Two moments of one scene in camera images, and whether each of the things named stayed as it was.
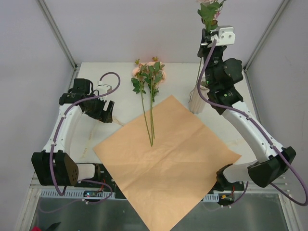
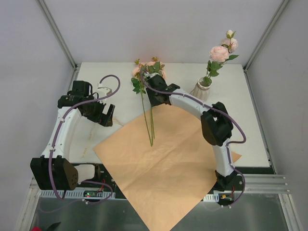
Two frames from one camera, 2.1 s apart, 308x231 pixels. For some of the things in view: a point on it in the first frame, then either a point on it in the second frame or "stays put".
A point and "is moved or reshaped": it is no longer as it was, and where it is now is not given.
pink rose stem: (209, 10) is moved or reshaped
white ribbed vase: (196, 102) stays put
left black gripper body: (106, 110) stays put
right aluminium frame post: (282, 7) stays put
